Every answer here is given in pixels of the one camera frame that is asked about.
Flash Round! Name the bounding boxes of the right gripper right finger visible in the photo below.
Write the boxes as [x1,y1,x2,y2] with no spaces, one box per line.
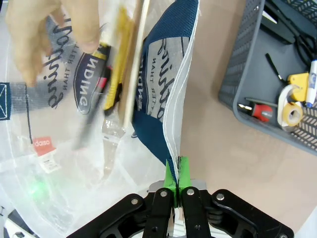
[177,155,295,238]

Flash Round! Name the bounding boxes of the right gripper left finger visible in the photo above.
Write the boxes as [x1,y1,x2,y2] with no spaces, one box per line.
[65,160,179,238]

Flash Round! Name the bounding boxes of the translucent white shopping bag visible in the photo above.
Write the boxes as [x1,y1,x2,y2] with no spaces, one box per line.
[0,0,201,238]

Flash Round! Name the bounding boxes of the black pen with red band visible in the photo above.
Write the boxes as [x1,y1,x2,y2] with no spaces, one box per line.
[72,64,112,151]

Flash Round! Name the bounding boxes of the wooden stick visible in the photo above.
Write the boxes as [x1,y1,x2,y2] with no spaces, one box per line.
[118,0,152,131]

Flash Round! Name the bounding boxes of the yellow tool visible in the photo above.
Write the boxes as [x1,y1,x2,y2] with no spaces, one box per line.
[100,6,136,112]

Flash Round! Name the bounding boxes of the person's right hand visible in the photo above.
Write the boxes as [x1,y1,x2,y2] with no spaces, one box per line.
[4,0,103,88]

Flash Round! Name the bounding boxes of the pale flat brush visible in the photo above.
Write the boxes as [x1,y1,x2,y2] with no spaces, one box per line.
[102,118,127,179]

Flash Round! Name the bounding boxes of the slim black screwdriver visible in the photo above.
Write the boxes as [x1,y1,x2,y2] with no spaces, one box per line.
[244,97,280,108]

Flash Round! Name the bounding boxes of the red white price tag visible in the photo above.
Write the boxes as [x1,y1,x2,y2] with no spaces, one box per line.
[33,135,62,174]

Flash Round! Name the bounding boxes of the yellow masking tape roll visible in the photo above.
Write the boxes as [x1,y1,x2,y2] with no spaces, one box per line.
[281,101,304,127]

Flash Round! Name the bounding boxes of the white tape roll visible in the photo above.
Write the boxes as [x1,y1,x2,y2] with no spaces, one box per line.
[276,84,297,131]

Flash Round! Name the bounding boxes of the grey perforated plastic basket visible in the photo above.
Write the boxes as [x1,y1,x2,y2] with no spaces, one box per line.
[217,0,317,157]

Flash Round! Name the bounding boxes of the thin black pen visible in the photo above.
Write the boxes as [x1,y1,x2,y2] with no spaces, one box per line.
[264,53,286,82]

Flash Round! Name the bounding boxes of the white marker blue cap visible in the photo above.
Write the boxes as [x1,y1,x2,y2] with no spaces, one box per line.
[305,59,317,108]

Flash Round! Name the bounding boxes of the black scissors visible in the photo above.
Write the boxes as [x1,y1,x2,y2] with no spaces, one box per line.
[271,7,317,64]

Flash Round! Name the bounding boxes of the flat black box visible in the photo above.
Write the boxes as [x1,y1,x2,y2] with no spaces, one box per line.
[259,0,302,46]

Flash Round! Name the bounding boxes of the red black handle screwdriver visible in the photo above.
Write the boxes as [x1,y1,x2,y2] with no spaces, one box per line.
[237,103,275,122]

